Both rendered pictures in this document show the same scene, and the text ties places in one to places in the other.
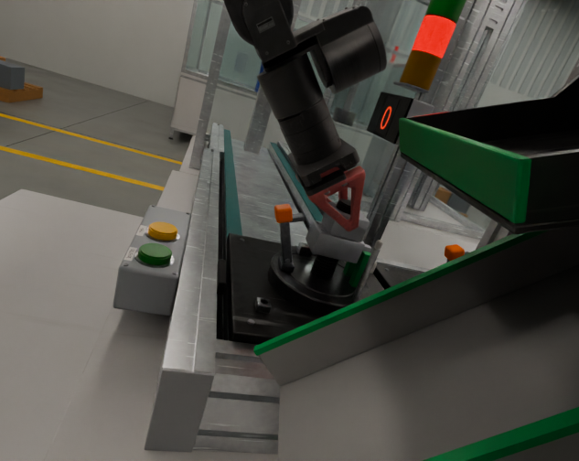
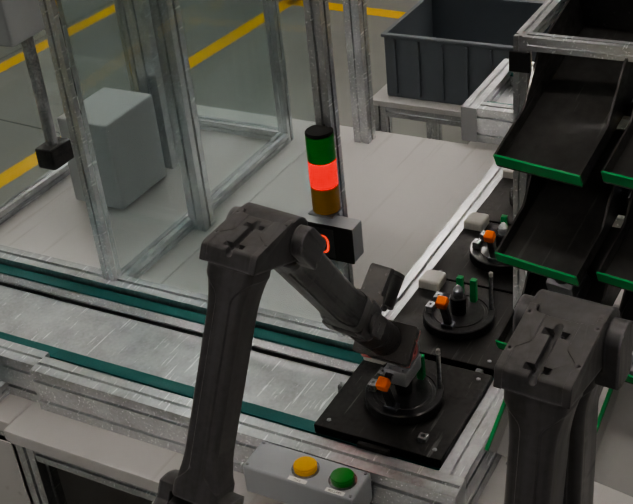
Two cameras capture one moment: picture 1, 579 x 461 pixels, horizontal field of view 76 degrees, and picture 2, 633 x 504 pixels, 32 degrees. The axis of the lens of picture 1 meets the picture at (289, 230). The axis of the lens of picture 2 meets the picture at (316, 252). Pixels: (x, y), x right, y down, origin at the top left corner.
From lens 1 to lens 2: 161 cm
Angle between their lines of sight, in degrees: 39
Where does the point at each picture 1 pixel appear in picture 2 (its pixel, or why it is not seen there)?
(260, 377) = (473, 462)
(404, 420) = not seen: hidden behind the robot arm
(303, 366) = (499, 437)
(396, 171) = (345, 267)
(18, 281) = not seen: outside the picture
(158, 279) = (365, 484)
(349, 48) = (394, 292)
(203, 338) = (436, 476)
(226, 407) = (469, 488)
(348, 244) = (416, 363)
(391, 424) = not seen: hidden behind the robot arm
